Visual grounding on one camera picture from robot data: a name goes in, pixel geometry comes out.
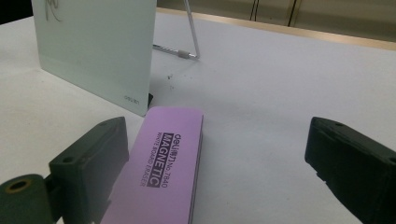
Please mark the white glass whiteboard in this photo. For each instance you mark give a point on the white glass whiteboard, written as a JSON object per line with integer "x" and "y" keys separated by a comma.
{"x": 96, "y": 46}

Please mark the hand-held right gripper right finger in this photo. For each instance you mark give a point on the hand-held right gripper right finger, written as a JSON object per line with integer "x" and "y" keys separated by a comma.
{"x": 358, "y": 165}

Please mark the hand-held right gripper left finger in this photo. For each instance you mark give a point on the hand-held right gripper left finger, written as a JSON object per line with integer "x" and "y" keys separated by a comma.
{"x": 90, "y": 161}

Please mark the purple whiteboard eraser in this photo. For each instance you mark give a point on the purple whiteboard eraser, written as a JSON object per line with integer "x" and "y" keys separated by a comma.
{"x": 149, "y": 199}

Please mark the metal whiteboard stand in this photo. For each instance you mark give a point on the metal whiteboard stand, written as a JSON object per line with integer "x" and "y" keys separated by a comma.
{"x": 193, "y": 34}

